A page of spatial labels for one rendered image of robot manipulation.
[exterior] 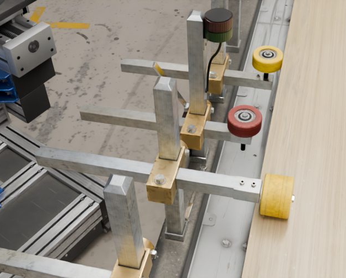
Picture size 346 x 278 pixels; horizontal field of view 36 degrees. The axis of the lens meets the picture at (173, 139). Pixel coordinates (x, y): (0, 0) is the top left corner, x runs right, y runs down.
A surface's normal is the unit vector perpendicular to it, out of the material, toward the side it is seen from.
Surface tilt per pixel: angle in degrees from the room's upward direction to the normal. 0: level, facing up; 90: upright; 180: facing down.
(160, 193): 90
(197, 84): 90
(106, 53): 0
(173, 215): 90
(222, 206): 0
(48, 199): 0
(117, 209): 90
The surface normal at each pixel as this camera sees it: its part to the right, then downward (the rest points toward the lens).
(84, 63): -0.05, -0.71
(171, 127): -0.26, 0.69
